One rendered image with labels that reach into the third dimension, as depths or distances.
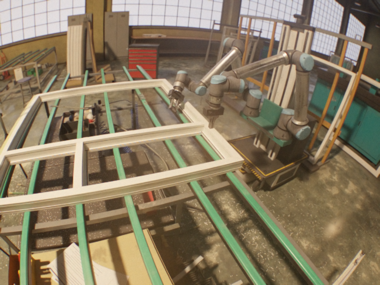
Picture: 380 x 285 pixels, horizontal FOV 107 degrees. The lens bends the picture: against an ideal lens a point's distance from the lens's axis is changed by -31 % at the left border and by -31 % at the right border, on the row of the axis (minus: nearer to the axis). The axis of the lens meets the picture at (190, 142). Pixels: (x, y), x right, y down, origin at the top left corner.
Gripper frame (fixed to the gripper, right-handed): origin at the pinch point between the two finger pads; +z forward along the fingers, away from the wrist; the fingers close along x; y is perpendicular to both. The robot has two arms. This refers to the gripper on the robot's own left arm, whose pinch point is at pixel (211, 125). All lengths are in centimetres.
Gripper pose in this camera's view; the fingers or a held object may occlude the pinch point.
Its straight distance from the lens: 136.4
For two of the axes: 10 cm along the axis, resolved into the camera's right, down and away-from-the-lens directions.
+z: -0.9, 8.2, 5.6
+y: 3.9, 5.5, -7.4
